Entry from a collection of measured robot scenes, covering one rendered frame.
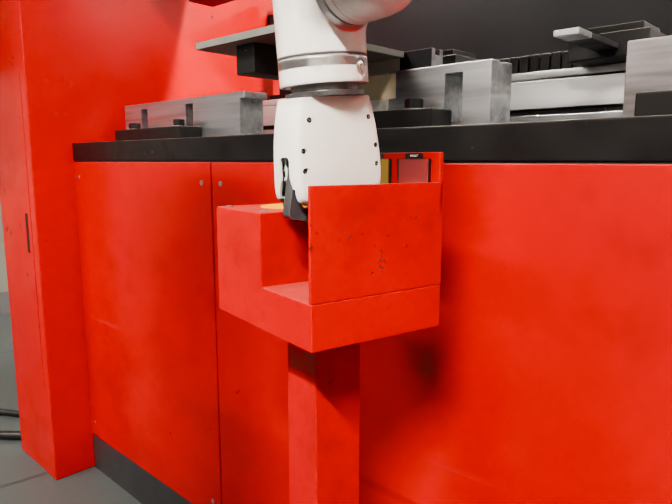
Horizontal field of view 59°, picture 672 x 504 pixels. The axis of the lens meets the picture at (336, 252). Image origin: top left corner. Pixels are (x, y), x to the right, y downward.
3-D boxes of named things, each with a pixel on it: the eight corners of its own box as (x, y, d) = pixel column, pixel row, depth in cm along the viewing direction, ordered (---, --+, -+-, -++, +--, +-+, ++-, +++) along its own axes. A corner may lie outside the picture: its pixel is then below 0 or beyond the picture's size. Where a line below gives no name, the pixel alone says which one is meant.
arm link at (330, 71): (337, 65, 61) (339, 95, 62) (261, 65, 56) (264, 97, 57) (389, 53, 55) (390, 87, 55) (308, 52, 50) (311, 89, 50)
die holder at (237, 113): (126, 143, 154) (124, 106, 153) (147, 143, 158) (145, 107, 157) (245, 138, 120) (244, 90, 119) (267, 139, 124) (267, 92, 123)
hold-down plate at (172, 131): (115, 142, 147) (114, 130, 146) (135, 143, 151) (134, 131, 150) (181, 139, 126) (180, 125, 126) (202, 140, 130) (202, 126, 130)
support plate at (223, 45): (195, 50, 86) (195, 43, 86) (322, 69, 105) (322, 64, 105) (276, 31, 74) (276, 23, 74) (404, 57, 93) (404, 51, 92)
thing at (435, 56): (335, 80, 103) (335, 62, 103) (347, 81, 105) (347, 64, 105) (431, 68, 90) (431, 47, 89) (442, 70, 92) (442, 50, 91)
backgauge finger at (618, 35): (523, 50, 83) (524, 12, 82) (593, 70, 102) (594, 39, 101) (612, 38, 75) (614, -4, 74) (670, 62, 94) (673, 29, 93)
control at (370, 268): (218, 308, 69) (214, 152, 66) (331, 291, 78) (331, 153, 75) (311, 354, 53) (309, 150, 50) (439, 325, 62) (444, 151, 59)
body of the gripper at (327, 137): (344, 86, 62) (351, 193, 64) (257, 87, 56) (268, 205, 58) (391, 77, 56) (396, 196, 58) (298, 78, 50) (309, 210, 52)
